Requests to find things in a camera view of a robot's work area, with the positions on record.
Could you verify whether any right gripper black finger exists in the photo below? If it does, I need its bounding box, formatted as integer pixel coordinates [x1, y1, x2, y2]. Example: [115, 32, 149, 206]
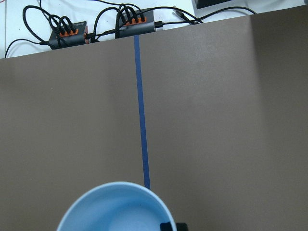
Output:
[160, 222, 189, 231]

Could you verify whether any light blue cup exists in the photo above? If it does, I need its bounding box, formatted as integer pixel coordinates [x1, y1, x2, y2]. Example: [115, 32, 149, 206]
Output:
[57, 181, 177, 231]

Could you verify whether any black laptop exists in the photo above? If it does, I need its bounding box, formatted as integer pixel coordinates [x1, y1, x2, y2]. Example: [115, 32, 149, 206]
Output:
[192, 0, 232, 9]

